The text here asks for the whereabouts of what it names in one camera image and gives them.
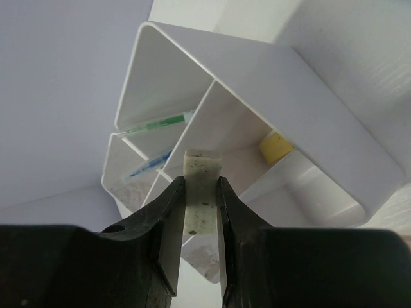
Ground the blue pen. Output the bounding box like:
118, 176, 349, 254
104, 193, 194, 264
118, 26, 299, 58
121, 151, 171, 184

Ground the white organizer tray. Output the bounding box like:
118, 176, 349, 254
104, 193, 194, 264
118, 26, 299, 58
101, 131, 181, 218
114, 21, 405, 285

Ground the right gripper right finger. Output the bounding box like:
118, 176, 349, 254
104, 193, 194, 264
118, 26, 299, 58
216, 177, 410, 307

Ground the green pen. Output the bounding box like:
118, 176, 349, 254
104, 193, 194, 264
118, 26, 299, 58
116, 109, 196, 138

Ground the left white organizer tray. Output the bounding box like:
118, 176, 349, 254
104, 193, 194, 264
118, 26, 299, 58
101, 131, 181, 218

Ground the yellow eraser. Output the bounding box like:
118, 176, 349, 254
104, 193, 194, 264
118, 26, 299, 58
259, 132, 294, 164

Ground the right white organizer tray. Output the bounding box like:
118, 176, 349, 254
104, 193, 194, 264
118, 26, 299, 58
114, 21, 405, 285

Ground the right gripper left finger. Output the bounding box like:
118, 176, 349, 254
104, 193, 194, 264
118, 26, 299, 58
1, 177, 185, 307

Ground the beige eraser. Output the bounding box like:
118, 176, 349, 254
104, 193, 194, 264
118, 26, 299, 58
183, 149, 222, 235

